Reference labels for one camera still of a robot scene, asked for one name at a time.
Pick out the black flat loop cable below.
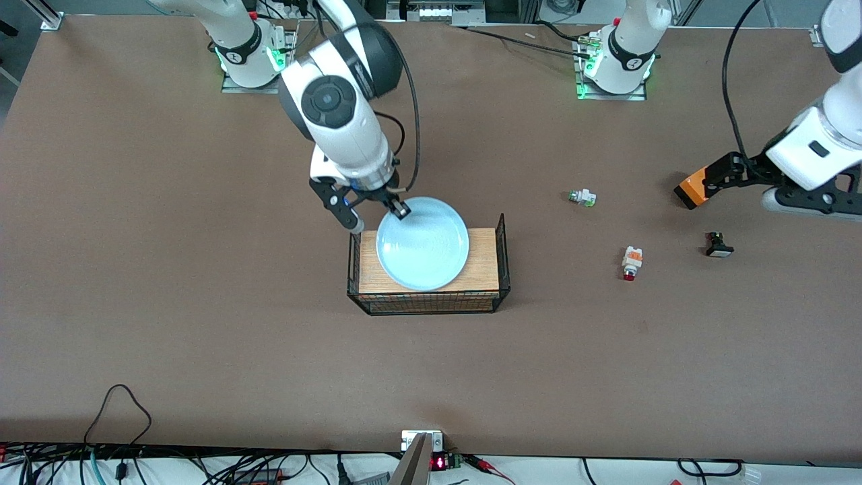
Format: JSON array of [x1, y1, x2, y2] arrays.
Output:
[[677, 458, 745, 478]]

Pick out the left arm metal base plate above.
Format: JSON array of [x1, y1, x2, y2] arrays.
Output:
[[574, 34, 649, 102]]

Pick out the aluminium frame extrusion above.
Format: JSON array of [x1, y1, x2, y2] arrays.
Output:
[[20, 0, 65, 32]]

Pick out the orange push button enclosure box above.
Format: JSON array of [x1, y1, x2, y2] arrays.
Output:
[[674, 167, 715, 210]]

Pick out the aluminium profile post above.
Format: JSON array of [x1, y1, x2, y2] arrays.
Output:
[[389, 433, 433, 485]]

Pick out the white power strip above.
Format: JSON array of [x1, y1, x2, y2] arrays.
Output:
[[404, 0, 486, 24]]

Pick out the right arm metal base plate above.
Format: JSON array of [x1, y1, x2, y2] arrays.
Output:
[[221, 27, 297, 94]]

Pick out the black looped cable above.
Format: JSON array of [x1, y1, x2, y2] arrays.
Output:
[[84, 384, 152, 449]]

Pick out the red test leads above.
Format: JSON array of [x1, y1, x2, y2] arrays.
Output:
[[465, 455, 516, 485]]

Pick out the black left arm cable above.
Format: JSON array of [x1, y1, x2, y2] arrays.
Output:
[[722, 0, 765, 166]]

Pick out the light blue round plate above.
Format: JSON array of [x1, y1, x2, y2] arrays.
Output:
[[376, 197, 470, 292]]

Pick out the thin black table cable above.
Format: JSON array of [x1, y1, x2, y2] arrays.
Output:
[[461, 20, 600, 61]]

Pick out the small metal mounting bracket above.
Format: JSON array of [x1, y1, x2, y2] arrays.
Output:
[[401, 430, 444, 453]]

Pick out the black wire basket wooden base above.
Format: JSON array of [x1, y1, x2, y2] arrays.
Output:
[[347, 213, 511, 316]]

